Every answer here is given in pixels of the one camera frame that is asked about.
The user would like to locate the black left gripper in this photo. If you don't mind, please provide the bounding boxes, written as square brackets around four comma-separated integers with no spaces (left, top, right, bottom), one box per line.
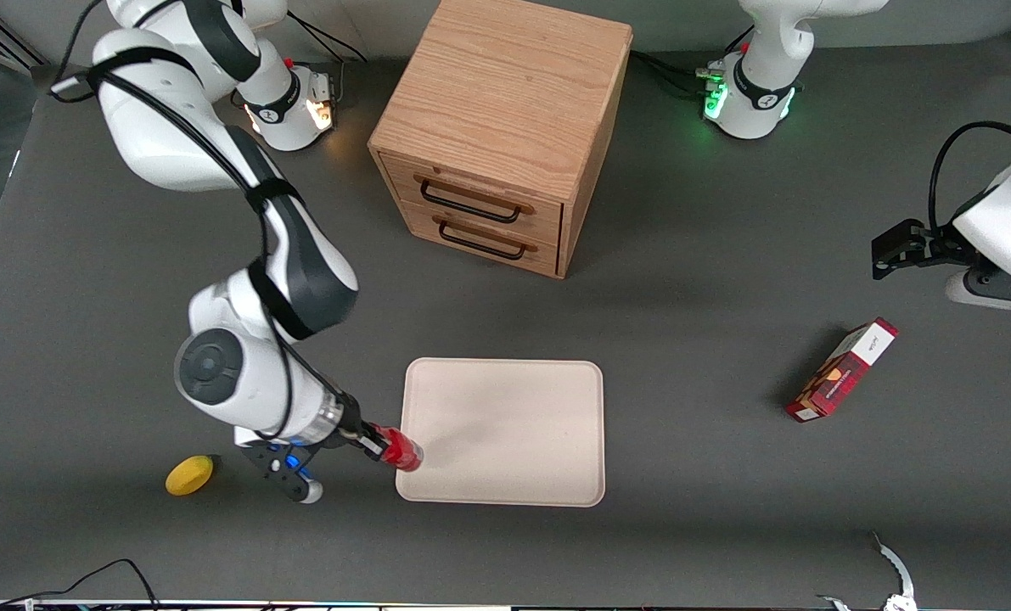
[872,219,982,281]

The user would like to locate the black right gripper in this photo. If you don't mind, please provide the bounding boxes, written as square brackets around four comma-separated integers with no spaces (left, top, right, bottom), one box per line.
[335,395,398,462]

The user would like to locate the red coke bottle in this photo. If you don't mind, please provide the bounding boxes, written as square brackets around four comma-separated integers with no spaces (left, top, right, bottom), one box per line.
[369,424,424,474]

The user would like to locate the beige rectangular tray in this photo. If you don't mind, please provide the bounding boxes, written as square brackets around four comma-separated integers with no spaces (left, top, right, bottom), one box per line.
[395,357,606,508]

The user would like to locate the red white snack box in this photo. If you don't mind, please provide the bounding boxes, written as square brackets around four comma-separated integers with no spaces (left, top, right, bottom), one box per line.
[784,317,899,423]

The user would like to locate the yellow lemon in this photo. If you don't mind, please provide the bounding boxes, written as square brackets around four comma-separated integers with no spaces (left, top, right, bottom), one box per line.
[166,455,215,496]

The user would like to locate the white curved plastic strip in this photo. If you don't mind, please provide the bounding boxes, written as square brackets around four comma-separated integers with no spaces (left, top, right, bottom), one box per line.
[816,530,918,611]

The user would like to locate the wooden two-drawer cabinet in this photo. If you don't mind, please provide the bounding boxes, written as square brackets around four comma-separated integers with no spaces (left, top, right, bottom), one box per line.
[368,0,634,280]

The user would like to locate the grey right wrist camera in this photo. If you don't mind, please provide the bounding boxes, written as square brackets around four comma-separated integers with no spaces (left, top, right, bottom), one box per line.
[235,427,324,505]

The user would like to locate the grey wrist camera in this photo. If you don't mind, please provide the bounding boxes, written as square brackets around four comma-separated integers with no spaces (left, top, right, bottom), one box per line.
[235,427,324,505]
[945,268,1011,317]

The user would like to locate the black left arm wrist cable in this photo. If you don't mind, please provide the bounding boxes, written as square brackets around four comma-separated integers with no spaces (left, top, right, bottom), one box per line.
[930,76,1011,232]

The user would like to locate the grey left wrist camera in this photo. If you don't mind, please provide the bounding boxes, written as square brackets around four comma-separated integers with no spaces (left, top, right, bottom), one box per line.
[945,268,1011,317]

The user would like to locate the black drawer handle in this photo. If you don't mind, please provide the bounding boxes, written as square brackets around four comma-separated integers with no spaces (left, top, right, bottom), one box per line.
[420,180,523,225]
[438,219,528,261]

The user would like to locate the black left arm base cables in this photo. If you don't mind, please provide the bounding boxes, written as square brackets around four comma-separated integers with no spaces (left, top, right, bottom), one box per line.
[631,25,756,99]

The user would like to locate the black cable at table edge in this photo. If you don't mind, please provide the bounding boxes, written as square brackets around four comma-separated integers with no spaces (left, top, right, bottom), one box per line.
[0,558,160,610]

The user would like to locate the black right arm base cable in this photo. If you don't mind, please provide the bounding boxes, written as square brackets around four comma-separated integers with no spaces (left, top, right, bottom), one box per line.
[284,12,370,108]

